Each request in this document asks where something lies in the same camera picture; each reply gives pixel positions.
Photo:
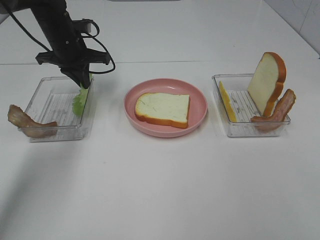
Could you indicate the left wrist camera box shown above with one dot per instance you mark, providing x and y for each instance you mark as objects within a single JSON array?
[{"x": 82, "y": 25}]

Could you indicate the upright toast bread slice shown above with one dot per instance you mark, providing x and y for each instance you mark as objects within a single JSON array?
[{"x": 267, "y": 82}]

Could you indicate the pink round plate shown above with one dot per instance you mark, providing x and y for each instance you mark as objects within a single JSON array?
[{"x": 197, "y": 109}]

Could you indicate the clear plastic right tray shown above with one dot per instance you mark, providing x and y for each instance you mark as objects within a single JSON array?
[{"x": 243, "y": 107}]

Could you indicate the green lettuce leaf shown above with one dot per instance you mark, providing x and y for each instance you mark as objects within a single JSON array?
[{"x": 79, "y": 101}]

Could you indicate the clear plastic left tray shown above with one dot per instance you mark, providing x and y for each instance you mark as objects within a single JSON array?
[{"x": 52, "y": 102}]

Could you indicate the clear plastic tray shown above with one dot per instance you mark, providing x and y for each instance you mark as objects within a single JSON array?
[
  {"x": 243, "y": 107},
  {"x": 52, "y": 102}
]

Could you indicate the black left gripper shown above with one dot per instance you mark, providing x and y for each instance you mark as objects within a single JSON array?
[{"x": 74, "y": 60}]

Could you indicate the toast bread slice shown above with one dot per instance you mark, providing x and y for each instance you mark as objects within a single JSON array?
[
  {"x": 163, "y": 109},
  {"x": 267, "y": 82}
]

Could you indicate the bacon strip from tray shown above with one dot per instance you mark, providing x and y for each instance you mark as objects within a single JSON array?
[
  {"x": 282, "y": 108},
  {"x": 32, "y": 129}
]

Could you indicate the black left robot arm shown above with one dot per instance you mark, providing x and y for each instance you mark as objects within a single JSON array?
[{"x": 65, "y": 36}]

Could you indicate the yellow cheese slice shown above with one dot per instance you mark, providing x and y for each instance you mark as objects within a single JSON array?
[{"x": 227, "y": 103}]

